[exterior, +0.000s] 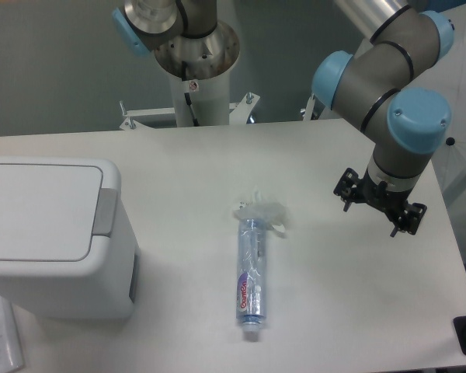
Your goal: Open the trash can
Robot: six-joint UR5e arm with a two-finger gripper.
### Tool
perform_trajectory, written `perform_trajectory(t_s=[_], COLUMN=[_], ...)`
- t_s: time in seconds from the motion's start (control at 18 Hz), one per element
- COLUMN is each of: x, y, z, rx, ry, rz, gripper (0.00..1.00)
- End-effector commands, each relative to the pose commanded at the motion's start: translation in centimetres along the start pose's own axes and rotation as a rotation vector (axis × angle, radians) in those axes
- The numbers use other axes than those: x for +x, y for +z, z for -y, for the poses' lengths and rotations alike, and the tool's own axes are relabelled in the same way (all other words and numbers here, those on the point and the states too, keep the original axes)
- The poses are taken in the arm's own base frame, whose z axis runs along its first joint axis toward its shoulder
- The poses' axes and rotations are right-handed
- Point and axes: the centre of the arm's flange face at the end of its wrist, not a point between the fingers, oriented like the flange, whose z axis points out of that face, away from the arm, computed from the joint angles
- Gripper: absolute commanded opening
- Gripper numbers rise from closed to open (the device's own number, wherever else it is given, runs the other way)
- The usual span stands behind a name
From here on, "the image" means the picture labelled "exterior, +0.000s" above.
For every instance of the clear plastic water bottle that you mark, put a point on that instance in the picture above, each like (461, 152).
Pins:
(251, 278)

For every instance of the white trash can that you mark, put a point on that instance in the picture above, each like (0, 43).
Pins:
(67, 248)

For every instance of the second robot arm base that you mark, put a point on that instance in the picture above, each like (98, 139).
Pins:
(146, 25)

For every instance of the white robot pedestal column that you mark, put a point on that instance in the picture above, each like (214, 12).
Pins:
(199, 76)

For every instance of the white paper sheet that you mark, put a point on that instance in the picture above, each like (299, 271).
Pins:
(11, 355)

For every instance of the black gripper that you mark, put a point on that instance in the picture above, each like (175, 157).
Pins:
(405, 217)

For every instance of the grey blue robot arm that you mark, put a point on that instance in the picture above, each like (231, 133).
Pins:
(374, 92)

